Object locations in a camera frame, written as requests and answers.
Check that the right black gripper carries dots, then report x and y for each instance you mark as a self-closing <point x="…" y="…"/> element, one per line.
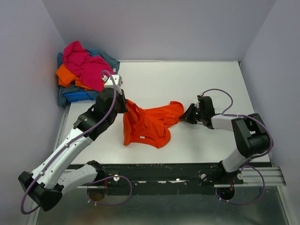
<point x="186" y="116"/>

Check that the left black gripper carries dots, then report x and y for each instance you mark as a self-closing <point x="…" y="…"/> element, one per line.
<point x="121" y="97"/>

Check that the orange t shirt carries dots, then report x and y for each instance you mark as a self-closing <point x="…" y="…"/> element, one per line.
<point x="150" y="126"/>
<point x="66" y="78"/>

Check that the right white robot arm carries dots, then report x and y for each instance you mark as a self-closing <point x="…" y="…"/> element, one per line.
<point x="251" y="137"/>

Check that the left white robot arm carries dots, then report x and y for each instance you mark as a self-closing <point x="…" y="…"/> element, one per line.
<point x="47" y="184"/>

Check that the grey blue t shirt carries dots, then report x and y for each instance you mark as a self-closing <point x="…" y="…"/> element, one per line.
<point x="91" y="94"/>

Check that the magenta t shirt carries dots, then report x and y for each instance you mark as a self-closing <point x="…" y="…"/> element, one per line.
<point x="89" y="69"/>

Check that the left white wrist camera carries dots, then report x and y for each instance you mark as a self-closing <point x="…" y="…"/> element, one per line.
<point x="109" y="80"/>

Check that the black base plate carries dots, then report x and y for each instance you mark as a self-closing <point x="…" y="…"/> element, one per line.
<point x="162" y="179"/>

